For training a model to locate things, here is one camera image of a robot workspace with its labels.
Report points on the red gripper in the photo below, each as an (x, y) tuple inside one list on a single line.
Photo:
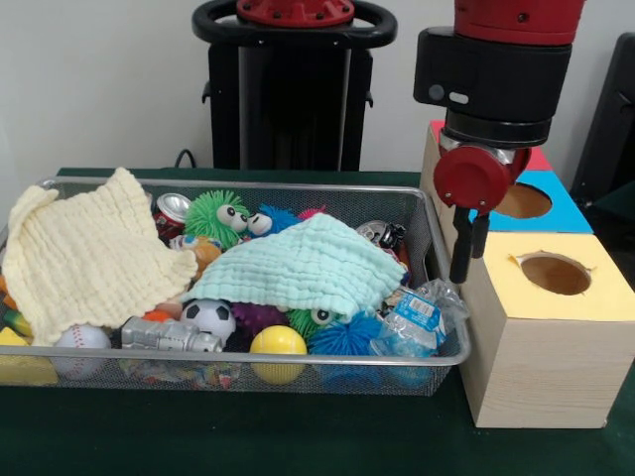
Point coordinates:
[(474, 178)]

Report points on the clear plastic bottle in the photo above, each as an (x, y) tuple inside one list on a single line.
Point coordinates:
[(417, 312)]

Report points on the mint green cloth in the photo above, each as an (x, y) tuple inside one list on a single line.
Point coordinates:
[(298, 263)]

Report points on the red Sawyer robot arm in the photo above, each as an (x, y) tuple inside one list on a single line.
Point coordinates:
[(496, 89)]

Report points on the clear mesh bin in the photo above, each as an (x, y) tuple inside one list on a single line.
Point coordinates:
[(422, 213)]

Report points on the wooden box with three holes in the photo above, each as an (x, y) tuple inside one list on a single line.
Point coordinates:
[(546, 367)]

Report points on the silver and black can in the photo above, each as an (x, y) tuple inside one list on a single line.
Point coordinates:
[(382, 235)]

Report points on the blue spiky ball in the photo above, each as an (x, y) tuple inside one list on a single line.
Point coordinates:
[(347, 339)]

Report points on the pink fuzzy toy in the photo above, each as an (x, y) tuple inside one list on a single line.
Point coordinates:
[(313, 212)]

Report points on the black chair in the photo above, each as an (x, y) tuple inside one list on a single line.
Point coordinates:
[(610, 129)]

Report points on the small green spiky toy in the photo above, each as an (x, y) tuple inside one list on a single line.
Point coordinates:
[(308, 322)]

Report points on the blue fuzzy toy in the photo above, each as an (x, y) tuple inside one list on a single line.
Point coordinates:
[(278, 218)]

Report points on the yellow ball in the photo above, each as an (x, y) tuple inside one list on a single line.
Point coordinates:
[(278, 342)]

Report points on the purple fuzzy toy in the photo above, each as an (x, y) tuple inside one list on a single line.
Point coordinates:
[(258, 317)]

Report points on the green fuzzy toy with eyes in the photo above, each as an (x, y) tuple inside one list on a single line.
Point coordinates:
[(208, 218)]

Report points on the orange plush toy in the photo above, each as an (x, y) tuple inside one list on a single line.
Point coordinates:
[(203, 253)]

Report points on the small soccer ball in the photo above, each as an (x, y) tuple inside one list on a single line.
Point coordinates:
[(208, 317)]

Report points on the red soda can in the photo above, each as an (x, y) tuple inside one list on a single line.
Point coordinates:
[(171, 210)]

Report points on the silver robot toy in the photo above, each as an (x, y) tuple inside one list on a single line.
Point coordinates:
[(164, 334)]

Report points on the pale yellow cloth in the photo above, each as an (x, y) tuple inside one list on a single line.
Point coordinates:
[(89, 258)]

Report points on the white baseball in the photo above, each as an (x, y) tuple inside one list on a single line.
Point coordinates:
[(81, 339)]

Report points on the yellow block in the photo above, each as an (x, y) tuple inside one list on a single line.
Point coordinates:
[(20, 369)]

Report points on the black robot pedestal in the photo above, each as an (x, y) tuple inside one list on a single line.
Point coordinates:
[(288, 109)]

